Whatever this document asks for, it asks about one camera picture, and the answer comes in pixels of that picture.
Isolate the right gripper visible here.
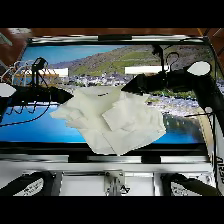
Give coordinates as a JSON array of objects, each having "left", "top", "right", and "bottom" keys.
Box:
[{"left": 139, "top": 71, "right": 171, "bottom": 95}]

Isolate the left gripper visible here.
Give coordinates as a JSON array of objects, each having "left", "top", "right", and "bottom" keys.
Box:
[{"left": 35, "top": 86, "right": 65, "bottom": 105}]

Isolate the white shirt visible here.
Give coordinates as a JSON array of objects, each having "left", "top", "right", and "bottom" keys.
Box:
[{"left": 49, "top": 85, "right": 167, "bottom": 157}]

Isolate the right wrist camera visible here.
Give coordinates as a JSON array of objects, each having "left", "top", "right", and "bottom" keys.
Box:
[{"left": 150, "top": 44, "right": 167, "bottom": 74}]

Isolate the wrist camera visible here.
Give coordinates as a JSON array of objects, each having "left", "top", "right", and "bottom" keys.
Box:
[
  {"left": 30, "top": 57, "right": 48, "bottom": 88},
  {"left": 150, "top": 44, "right": 167, "bottom": 74}
]

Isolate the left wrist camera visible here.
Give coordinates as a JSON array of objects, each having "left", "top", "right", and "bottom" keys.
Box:
[{"left": 30, "top": 57, "right": 48, "bottom": 88}]

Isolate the silver frame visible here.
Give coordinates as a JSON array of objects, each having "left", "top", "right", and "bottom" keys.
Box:
[{"left": 0, "top": 34, "right": 224, "bottom": 197}]

